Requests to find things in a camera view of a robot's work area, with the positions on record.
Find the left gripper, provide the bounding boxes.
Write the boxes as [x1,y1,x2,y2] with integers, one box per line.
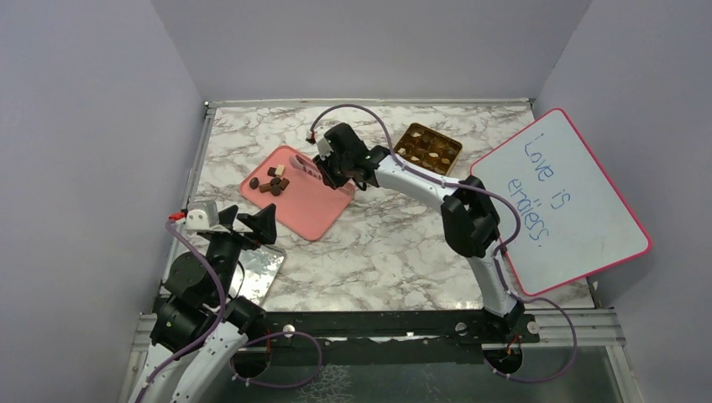
[207,202,277,303]

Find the pink silicone tongs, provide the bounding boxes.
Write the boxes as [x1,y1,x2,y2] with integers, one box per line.
[290,155,322,181]

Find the pink plastic tray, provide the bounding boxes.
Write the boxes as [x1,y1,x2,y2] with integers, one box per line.
[239,145,356,241]

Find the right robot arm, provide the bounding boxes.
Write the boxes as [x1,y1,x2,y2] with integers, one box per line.
[239,123,524,342]

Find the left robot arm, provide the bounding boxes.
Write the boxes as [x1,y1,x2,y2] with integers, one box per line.
[129,201,277,402]

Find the gold chocolate tin box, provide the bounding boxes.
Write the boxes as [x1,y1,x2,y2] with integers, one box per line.
[394,123,463,175]

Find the silver tin lid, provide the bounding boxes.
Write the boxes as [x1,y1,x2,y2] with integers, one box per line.
[228,245,286,305]

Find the pink framed whiteboard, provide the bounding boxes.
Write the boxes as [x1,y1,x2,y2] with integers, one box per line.
[470,108,652,296]

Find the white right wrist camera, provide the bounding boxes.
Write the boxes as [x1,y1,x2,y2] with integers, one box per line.
[316,137,332,160]

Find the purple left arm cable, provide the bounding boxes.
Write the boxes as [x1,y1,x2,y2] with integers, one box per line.
[134,219,228,403]

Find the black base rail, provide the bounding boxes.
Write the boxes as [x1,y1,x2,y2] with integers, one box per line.
[230,310,540,377]

